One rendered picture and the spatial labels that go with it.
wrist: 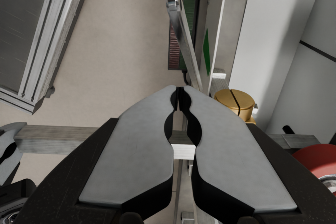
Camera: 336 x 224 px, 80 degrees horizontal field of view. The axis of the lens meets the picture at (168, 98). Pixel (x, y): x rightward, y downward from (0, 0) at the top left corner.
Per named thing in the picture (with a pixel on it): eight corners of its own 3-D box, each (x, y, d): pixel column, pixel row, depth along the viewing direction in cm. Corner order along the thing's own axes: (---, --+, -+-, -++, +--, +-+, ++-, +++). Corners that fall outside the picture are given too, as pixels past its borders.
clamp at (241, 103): (199, 156, 35) (203, 182, 31) (211, 87, 28) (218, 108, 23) (232, 157, 35) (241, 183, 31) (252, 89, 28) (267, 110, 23)
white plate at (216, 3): (192, 118, 46) (196, 151, 37) (208, -13, 32) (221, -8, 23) (194, 118, 46) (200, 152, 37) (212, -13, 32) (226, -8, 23)
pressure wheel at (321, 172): (256, 144, 36) (287, 207, 27) (269, 107, 32) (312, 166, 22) (300, 146, 36) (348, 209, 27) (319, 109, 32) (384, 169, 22)
